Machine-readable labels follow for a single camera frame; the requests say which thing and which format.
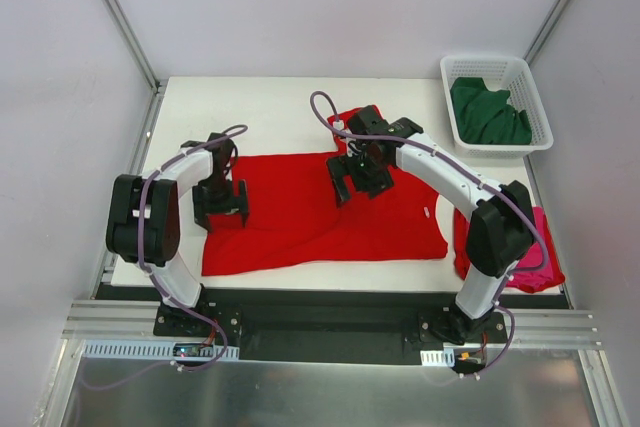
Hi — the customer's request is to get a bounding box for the red t shirt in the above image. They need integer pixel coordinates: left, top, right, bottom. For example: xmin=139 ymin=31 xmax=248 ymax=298
xmin=200 ymin=105 xmax=449 ymax=278
xmin=453 ymin=206 xmax=565 ymax=294

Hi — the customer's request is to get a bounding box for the white plastic basket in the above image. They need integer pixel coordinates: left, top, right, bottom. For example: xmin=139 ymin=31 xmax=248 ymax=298
xmin=440 ymin=54 xmax=554 ymax=159

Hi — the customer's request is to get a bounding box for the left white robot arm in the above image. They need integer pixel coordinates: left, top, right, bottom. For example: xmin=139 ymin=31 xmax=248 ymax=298
xmin=106 ymin=124 xmax=249 ymax=336

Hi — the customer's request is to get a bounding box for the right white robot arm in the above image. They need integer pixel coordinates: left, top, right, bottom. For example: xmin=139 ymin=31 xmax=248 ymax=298
xmin=326 ymin=106 xmax=536 ymax=345

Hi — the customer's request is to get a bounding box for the folded red t shirt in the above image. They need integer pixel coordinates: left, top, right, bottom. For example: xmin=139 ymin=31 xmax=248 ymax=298
xmin=453 ymin=206 xmax=565 ymax=294

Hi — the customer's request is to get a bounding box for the green t shirt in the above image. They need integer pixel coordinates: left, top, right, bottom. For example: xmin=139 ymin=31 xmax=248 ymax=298
xmin=450 ymin=77 xmax=533 ymax=146

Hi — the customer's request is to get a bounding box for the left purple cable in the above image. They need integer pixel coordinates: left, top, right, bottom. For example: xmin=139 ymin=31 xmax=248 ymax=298
xmin=79 ymin=123 xmax=249 ymax=390

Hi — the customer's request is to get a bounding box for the purple cable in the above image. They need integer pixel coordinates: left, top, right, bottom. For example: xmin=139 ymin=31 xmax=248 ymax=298
xmin=79 ymin=123 xmax=249 ymax=390
xmin=309 ymin=91 xmax=549 ymax=384

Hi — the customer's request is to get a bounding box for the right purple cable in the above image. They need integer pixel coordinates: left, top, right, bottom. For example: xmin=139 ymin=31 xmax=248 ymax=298
xmin=309 ymin=91 xmax=549 ymax=384

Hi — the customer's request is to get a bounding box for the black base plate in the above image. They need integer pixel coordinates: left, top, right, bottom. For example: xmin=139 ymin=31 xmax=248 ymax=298
xmin=152 ymin=288 xmax=508 ymax=363

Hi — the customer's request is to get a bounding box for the aluminium rail frame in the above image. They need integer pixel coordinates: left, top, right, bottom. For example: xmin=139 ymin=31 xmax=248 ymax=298
xmin=61 ymin=77 xmax=631 ymax=427

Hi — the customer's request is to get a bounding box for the left white cable duct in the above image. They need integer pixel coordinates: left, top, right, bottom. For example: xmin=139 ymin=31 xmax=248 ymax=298
xmin=84 ymin=340 xmax=240 ymax=362

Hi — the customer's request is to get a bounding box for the white cable duct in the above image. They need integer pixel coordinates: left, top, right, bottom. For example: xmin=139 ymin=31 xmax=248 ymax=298
xmin=84 ymin=340 xmax=240 ymax=362
xmin=420 ymin=348 xmax=455 ymax=368

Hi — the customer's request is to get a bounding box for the right white cable duct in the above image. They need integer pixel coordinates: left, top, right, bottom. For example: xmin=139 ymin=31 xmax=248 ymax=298
xmin=420 ymin=348 xmax=455 ymax=368

